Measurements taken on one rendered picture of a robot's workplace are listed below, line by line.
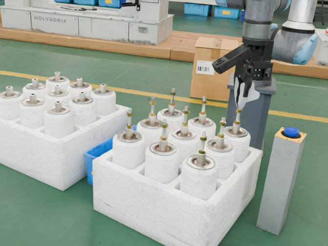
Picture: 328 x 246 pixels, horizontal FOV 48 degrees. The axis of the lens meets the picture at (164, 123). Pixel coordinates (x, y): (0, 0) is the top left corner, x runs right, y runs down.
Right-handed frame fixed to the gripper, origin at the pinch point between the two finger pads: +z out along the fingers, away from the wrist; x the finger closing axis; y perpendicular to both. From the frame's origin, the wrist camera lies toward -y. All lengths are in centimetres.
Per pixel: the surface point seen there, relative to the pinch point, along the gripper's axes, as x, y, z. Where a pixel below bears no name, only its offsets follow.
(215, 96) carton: 92, 31, 32
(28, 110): 26, -63, 10
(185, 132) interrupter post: -1.0, -16.3, 8.0
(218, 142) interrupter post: -9.1, -8.8, 7.7
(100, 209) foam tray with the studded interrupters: -2, -42, 33
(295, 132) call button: -17.2, 9.3, 1.5
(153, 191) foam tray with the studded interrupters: -15.4, -28.3, 17.8
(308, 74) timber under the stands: 134, 120, 33
